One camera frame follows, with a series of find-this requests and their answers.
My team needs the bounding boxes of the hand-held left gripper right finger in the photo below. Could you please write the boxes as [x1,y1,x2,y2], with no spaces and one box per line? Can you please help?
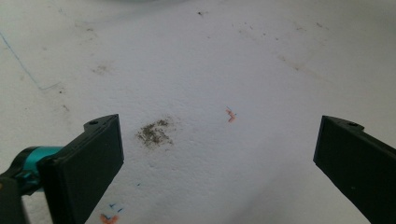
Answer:
[312,115,396,224]

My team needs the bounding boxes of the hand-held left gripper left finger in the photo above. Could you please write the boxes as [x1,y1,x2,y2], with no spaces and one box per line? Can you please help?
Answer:
[36,113,125,224]

